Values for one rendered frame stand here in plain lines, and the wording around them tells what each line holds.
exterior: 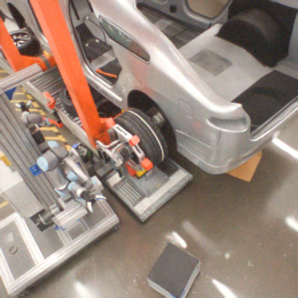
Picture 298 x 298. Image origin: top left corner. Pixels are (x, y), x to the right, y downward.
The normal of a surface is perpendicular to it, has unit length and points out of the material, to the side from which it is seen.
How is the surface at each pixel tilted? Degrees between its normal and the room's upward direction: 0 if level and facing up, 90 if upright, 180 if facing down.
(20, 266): 0
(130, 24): 34
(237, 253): 0
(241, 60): 22
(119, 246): 0
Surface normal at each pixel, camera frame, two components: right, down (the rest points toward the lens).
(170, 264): -0.13, -0.63
